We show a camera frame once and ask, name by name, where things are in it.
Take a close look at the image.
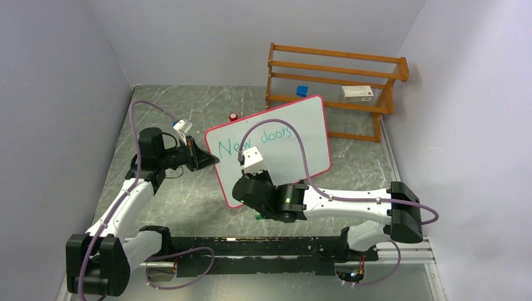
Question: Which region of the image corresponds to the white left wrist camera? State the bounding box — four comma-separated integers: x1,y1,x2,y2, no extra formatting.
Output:
173,119,193,145

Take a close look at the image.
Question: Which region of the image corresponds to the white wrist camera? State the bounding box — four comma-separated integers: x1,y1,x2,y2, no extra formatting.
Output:
173,119,193,145
238,146,267,176

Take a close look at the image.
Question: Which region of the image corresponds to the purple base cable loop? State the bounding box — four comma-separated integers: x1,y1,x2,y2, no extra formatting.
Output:
144,246,215,291

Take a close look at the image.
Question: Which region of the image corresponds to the blue block on shelf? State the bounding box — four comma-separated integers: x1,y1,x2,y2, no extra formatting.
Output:
296,85,309,98

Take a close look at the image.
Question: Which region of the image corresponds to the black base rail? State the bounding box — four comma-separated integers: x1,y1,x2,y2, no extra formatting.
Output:
165,236,378,278

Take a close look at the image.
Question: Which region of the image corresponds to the wooden shelf rack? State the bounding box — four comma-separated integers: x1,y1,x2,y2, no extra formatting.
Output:
265,43,410,142

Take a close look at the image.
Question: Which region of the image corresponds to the red black stamp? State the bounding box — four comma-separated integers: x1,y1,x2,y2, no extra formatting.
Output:
228,112,238,122

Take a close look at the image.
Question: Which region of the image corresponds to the pink framed whiteboard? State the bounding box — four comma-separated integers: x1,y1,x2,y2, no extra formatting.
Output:
204,95,331,208

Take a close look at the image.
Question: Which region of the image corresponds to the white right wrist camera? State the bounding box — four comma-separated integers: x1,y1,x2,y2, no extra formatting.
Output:
238,146,267,176

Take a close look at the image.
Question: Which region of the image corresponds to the white red small box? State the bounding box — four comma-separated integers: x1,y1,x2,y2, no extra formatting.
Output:
342,85,374,102

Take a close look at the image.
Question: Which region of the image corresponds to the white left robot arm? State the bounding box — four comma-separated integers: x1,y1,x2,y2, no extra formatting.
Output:
66,127,220,297

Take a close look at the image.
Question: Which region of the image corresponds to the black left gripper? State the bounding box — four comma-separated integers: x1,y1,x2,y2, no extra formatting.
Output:
157,135,218,172

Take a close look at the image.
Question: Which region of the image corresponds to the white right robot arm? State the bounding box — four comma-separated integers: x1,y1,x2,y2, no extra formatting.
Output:
232,173,423,260

